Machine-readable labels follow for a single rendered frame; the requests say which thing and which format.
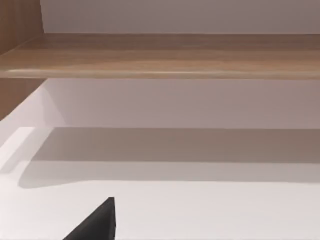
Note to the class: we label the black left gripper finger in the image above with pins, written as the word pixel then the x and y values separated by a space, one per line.
pixel 100 222

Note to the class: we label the wooden open shelf unit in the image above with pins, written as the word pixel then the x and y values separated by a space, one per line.
pixel 150 57

